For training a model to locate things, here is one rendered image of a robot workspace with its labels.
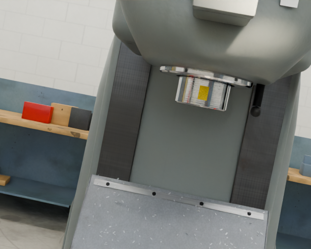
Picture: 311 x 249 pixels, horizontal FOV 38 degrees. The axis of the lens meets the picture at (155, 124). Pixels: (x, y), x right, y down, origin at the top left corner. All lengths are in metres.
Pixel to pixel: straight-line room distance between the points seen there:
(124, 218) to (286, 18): 0.53
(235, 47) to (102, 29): 4.45
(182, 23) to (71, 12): 4.56
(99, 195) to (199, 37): 0.51
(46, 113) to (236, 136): 3.53
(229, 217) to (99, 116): 0.29
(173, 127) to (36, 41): 4.21
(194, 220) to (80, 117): 3.49
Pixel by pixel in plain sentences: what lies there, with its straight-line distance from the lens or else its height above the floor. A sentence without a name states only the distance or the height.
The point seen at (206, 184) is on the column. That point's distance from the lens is 0.80.
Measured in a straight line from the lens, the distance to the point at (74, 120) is 4.23.
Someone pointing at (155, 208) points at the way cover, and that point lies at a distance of 0.79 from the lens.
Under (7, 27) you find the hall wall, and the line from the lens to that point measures 5.07.
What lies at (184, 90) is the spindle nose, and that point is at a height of 1.29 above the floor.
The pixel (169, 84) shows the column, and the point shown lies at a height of 1.31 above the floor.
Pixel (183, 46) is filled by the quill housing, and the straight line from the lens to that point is 0.34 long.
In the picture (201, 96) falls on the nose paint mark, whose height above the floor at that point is 1.29.
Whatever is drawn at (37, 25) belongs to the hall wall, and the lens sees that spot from 4.96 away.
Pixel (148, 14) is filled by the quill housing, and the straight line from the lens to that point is 0.34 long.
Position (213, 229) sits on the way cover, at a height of 1.08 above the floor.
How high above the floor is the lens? 1.28
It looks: 3 degrees down
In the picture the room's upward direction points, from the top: 11 degrees clockwise
